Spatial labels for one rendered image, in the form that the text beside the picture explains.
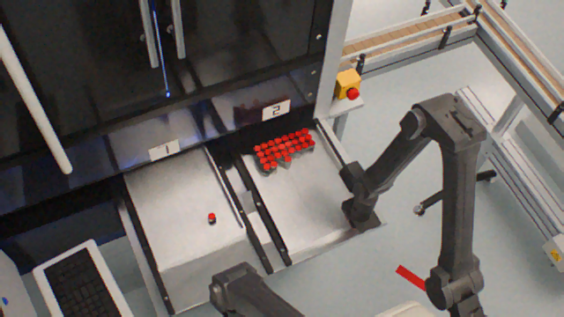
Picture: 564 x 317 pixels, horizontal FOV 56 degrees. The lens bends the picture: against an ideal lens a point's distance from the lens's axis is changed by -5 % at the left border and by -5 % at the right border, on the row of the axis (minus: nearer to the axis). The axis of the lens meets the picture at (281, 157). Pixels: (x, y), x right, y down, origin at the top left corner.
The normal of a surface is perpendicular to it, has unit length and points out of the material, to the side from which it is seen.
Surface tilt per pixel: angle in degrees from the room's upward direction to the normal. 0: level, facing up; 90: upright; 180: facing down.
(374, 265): 0
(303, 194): 0
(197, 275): 0
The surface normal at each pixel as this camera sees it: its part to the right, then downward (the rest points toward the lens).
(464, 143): 0.42, 0.40
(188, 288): 0.06, -0.52
